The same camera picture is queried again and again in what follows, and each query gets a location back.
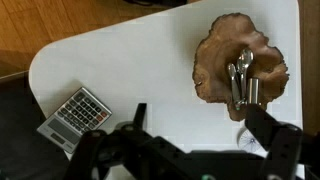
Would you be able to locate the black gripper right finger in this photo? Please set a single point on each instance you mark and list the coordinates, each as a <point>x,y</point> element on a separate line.
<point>283,146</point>

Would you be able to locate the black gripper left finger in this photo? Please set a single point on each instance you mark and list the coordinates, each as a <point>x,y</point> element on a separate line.
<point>110,150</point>

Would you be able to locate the short wide silver utensil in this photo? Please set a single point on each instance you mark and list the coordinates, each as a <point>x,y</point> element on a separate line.
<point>253,90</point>

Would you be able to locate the grey desk calculator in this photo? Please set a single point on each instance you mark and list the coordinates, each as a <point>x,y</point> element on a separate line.
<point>75,118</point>

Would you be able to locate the small silver measuring spoon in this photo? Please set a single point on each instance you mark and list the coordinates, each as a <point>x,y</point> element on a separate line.
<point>232,71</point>

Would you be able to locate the medium silver measuring spoon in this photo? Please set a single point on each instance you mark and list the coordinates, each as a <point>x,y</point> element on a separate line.
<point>240,66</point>

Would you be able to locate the dark sofa seat cushion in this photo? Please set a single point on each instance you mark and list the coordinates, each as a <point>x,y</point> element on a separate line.
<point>16,140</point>

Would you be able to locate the large silver measuring spoon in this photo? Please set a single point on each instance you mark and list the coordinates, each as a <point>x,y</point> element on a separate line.
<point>246,57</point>

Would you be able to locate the brown burl wood tray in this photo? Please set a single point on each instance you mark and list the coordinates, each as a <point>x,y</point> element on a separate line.
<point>220,50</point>

